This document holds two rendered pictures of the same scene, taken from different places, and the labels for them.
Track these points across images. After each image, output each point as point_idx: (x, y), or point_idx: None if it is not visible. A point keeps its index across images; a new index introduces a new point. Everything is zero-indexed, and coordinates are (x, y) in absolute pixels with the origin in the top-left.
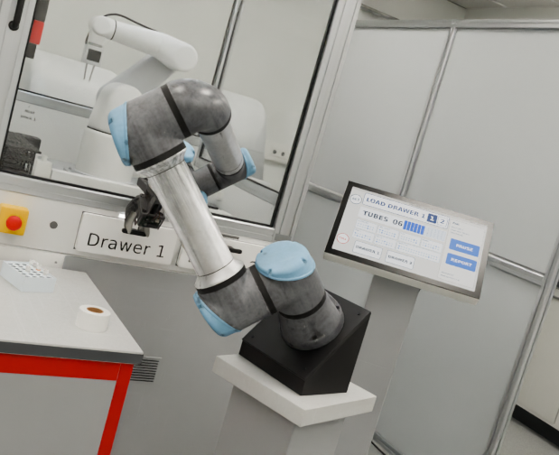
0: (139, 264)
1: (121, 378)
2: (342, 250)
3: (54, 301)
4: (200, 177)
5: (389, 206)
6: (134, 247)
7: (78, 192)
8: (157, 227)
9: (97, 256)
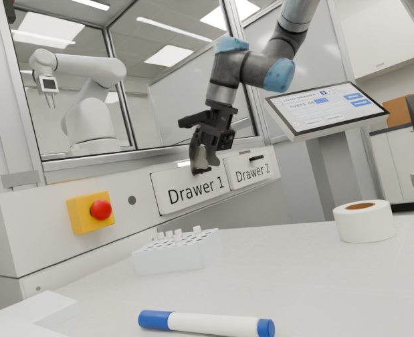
0: (211, 203)
1: None
2: (303, 129)
3: (252, 250)
4: (279, 47)
5: (297, 97)
6: (203, 188)
7: (137, 155)
8: (230, 146)
9: (181, 212)
